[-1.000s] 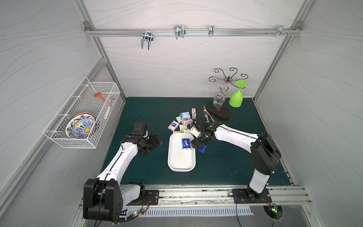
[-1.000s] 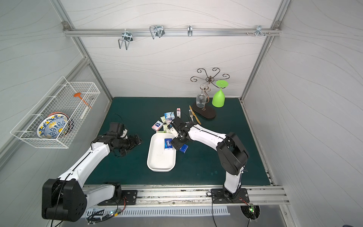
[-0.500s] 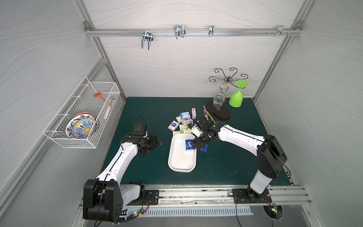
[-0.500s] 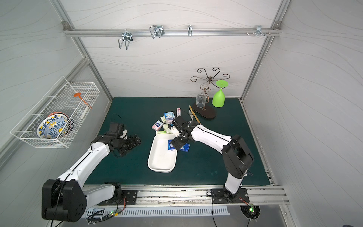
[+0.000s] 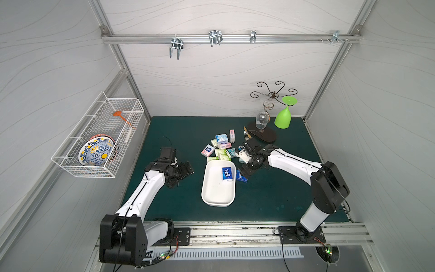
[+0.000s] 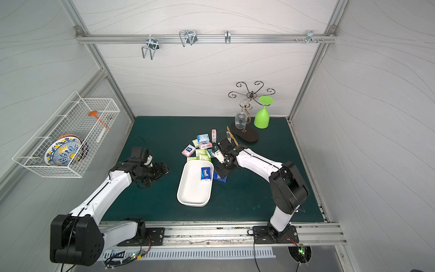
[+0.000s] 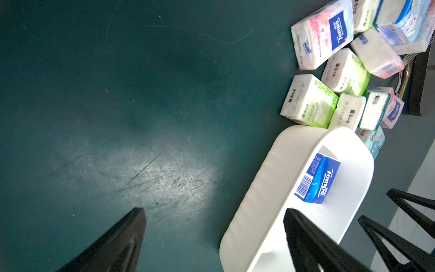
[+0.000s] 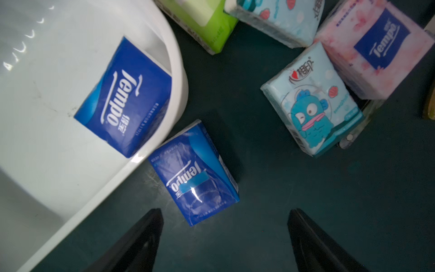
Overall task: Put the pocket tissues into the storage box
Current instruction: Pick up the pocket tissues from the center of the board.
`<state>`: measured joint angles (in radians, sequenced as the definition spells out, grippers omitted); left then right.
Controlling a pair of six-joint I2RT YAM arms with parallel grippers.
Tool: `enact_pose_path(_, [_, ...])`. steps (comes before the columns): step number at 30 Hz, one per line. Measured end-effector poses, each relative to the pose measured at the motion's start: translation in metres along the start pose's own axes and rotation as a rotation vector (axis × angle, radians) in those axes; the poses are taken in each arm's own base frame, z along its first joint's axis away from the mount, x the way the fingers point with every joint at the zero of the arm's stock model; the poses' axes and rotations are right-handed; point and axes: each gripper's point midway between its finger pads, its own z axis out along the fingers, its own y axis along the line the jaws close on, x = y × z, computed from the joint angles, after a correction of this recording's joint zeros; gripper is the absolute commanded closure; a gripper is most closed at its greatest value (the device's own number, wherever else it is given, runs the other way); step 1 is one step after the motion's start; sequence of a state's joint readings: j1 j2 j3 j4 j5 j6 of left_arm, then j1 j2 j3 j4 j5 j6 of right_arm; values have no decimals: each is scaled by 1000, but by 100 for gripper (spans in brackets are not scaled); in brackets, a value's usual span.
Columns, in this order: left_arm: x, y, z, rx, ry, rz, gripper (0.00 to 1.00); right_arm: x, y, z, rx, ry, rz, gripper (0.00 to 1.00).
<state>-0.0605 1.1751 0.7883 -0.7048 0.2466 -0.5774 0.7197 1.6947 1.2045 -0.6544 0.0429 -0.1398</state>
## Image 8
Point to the teal cartoon tissue pack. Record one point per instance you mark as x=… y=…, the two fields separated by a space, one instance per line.
x=313 y=102

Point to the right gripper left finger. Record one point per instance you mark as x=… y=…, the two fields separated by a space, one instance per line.
x=136 y=250

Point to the green white tissue pack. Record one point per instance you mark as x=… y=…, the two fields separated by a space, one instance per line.
x=204 y=20

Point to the white oval storage box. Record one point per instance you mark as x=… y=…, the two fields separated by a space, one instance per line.
x=54 y=171

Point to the dark blue Tempo tissue pack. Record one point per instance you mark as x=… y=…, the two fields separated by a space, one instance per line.
x=129 y=102

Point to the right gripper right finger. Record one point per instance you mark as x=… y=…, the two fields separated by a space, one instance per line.
x=315 y=250

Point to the pink Tempo tissue pack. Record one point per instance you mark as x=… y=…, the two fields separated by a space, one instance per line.
x=373 y=46

